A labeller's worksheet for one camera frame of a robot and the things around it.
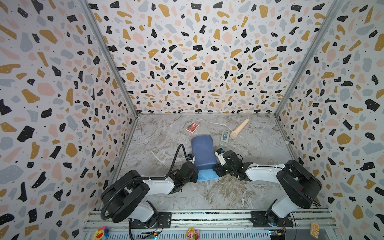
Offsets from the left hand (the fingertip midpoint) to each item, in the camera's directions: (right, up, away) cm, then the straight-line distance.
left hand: (197, 169), depth 89 cm
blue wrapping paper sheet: (+4, +8, -5) cm, 10 cm away
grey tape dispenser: (+18, +17, +14) cm, 29 cm away
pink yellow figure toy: (-2, -24, -21) cm, 32 cm away
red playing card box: (-4, +25, +23) cm, 34 cm away
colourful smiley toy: (-44, -24, -20) cm, 54 cm away
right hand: (+9, +2, +1) cm, 10 cm away
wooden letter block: (+57, -24, -17) cm, 64 cm away
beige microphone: (+25, +20, +17) cm, 36 cm away
